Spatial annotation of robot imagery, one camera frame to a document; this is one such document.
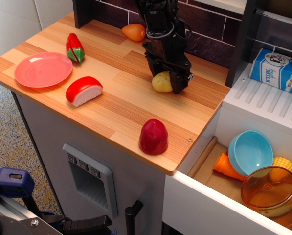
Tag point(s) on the pink plastic plate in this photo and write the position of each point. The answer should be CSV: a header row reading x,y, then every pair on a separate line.
x,y
43,69

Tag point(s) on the orange toy cone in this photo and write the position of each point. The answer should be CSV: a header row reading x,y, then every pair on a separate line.
x,y
223,166

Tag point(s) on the grey ice dispenser panel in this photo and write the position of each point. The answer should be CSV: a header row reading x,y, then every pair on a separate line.
x,y
93,180

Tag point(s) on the blue clamp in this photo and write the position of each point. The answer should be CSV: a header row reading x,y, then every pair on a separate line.
x,y
15,183

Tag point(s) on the black clamp grip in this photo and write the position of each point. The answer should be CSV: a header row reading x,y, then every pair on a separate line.
x,y
94,226

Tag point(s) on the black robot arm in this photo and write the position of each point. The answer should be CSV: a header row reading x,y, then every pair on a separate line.
x,y
167,34

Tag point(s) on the red green toy pepper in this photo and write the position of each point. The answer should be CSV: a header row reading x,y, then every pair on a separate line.
x,y
74,48

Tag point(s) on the red white toy sushi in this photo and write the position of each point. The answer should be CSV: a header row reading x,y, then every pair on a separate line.
x,y
82,90

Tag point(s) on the blue white milk carton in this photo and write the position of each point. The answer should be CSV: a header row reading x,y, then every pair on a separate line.
x,y
273,69

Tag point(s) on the yellow toy potato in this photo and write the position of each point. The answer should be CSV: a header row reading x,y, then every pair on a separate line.
x,y
161,82

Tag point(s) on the white toy sink unit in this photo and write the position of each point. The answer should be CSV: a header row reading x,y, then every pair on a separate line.
x,y
201,201

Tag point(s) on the orange transparent plastic pot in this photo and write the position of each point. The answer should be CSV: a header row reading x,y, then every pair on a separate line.
x,y
270,199

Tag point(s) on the yellow toy corn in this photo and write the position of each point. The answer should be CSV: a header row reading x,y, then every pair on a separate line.
x,y
281,169

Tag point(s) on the orange toy fruit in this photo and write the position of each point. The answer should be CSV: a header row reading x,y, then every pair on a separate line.
x,y
135,32

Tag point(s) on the light blue plastic bowl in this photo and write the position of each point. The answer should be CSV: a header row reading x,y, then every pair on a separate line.
x,y
250,151

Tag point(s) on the black fridge door handle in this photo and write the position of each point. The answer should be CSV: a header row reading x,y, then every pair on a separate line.
x,y
130,215

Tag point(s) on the dark red toy half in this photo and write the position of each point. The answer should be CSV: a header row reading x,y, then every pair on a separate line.
x,y
153,139

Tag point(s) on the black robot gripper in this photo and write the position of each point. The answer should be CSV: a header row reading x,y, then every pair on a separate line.
x,y
166,53

